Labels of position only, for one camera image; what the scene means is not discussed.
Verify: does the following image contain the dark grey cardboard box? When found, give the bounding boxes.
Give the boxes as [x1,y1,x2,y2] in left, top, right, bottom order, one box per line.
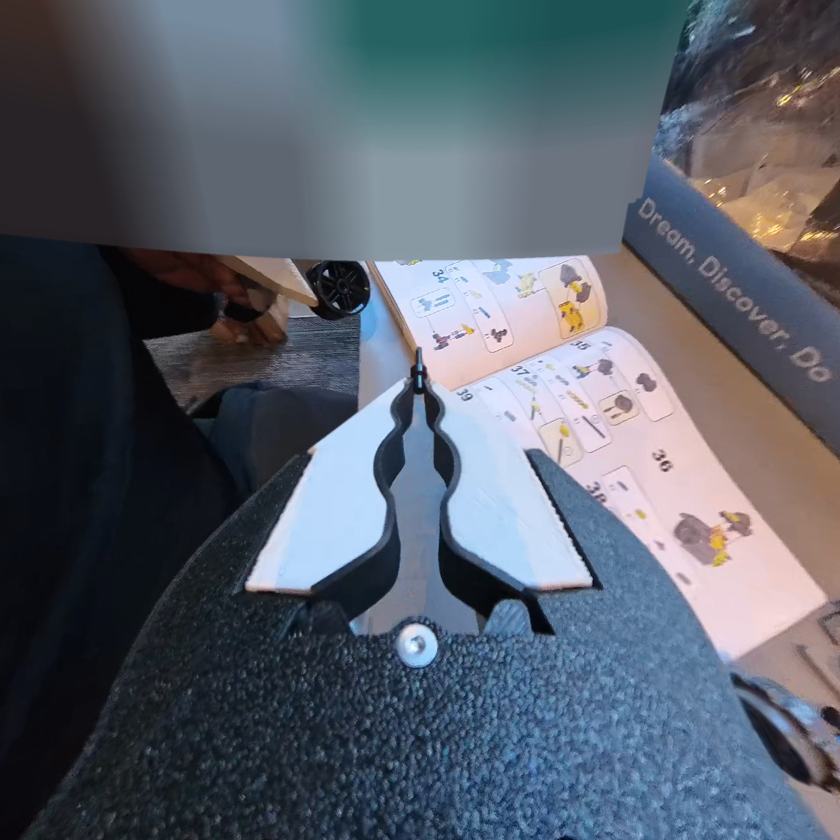
[623,154,840,457]

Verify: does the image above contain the yellow toy vehicle model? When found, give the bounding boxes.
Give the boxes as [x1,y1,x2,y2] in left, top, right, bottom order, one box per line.
[728,610,840,788]

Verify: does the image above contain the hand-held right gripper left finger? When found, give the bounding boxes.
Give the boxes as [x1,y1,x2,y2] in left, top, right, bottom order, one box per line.
[245,379,412,596]

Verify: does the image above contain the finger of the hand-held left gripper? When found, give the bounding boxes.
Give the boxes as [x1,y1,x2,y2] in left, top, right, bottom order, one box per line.
[222,256,324,309]

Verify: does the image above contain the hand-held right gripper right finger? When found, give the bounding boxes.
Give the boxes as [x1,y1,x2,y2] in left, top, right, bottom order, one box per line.
[422,382,593,593]

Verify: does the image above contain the white instruction booklet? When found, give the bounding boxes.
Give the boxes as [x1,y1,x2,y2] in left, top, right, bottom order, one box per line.
[367,256,828,660]

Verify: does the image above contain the clear plastic bag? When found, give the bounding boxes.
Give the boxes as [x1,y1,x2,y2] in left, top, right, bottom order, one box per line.
[656,0,840,309]

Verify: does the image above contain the person's left hand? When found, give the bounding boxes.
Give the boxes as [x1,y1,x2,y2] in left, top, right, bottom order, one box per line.
[125,248,231,309]

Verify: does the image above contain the black toy wheel rim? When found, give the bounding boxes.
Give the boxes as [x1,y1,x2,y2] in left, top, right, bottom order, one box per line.
[305,260,371,321]

